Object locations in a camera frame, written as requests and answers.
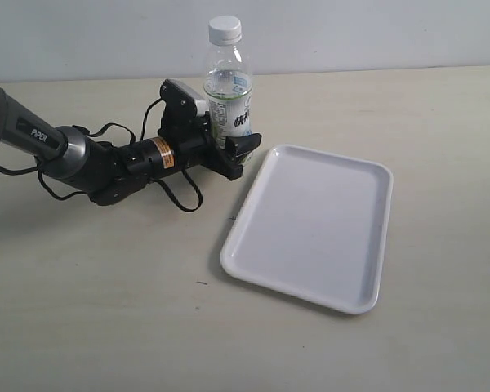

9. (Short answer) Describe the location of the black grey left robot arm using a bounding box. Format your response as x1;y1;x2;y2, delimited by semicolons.
0;79;261;212

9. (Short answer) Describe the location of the white bottle cap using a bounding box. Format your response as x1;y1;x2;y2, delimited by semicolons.
208;15;242;46

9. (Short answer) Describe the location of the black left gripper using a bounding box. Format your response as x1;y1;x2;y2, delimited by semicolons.
158;109;262;180

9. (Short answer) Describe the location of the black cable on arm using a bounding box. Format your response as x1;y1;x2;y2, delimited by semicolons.
0;100;203;213

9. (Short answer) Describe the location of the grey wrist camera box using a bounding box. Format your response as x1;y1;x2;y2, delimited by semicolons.
160;78;207;119

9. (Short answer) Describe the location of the clear plastic drink bottle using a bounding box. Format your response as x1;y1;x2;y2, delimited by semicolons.
203;30;253;148

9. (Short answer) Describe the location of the white rectangular plastic tray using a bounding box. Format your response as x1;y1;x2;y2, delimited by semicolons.
220;144;393;315

